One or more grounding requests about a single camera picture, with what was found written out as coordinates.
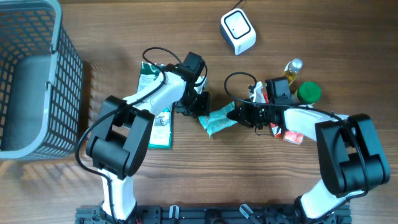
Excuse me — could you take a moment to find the green lid white jar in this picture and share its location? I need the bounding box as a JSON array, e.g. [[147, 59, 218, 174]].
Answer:
[[295, 82, 322, 105]]

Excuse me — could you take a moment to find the red white toothpaste box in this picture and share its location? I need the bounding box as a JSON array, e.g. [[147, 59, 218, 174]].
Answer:
[[263, 92, 282, 138]]

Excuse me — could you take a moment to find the red white Kleenex tissue pack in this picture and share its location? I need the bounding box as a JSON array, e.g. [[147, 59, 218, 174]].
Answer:
[[283, 130, 304, 145]]

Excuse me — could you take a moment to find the black mounting rail base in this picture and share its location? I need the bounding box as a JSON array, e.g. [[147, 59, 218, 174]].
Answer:
[[75, 204, 352, 224]]

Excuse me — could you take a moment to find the teal toothbrush package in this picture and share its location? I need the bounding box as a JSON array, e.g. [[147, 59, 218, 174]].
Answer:
[[198, 102, 237, 137]]

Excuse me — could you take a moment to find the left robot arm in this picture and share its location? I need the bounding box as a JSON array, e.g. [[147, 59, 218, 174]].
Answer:
[[86, 52, 210, 223]]

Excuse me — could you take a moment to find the grey plastic shopping basket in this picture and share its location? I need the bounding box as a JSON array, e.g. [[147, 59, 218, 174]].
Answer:
[[1, 1, 84, 160]]

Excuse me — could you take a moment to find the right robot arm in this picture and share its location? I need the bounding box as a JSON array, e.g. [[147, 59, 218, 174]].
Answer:
[[227, 77, 391, 223]]

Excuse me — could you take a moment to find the clear Vim dish soap bottle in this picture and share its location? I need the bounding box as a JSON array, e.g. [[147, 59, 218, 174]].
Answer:
[[283, 58, 303, 85]]

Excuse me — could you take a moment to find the green white sponge package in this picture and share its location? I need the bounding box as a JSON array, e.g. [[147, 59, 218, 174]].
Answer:
[[137, 61, 174, 149]]

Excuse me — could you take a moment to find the white barcode scanner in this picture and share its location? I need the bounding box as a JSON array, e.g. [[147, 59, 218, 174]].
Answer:
[[220, 8, 257, 55]]

